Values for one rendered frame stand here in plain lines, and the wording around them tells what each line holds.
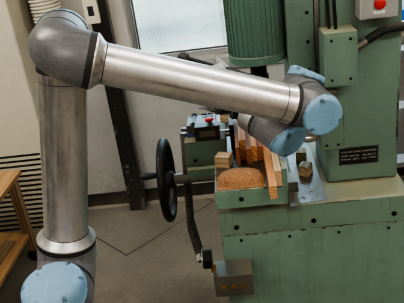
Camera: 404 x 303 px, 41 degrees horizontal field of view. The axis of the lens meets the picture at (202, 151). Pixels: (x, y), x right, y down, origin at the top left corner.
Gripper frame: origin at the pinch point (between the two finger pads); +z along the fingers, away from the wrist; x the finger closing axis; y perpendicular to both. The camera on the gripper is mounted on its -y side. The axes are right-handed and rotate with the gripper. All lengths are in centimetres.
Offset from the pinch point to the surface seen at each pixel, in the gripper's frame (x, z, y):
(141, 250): 129, 67, -56
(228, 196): 26.8, -20.9, -0.9
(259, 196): 24.2, -26.3, -7.3
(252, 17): -20.2, -1.5, -7.8
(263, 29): -17.8, -3.8, -10.8
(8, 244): 136, 99, 3
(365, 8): -32.5, -25.3, -22.1
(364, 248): 35, -47, -40
